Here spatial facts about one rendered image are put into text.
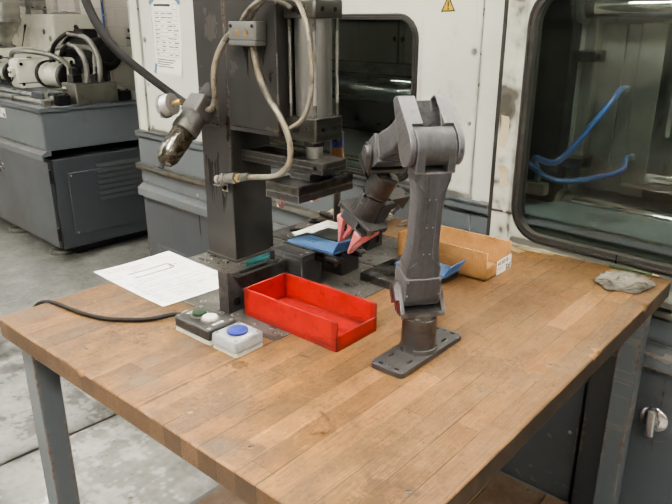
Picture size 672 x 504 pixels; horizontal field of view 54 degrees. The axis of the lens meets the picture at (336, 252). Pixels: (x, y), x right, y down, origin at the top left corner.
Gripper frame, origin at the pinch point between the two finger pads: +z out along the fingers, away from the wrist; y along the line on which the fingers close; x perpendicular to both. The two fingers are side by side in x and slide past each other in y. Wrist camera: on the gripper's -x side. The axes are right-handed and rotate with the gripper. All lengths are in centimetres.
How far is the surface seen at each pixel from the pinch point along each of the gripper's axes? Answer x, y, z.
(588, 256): -57, -32, -11
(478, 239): -36.1, -12.2, -4.5
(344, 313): 11.9, -13.8, 3.6
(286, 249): 6.6, 9.2, 7.9
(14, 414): 12, 85, 164
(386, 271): -11.2, -6.6, 5.0
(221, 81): 7.4, 45.6, -12.3
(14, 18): -125, 409, 162
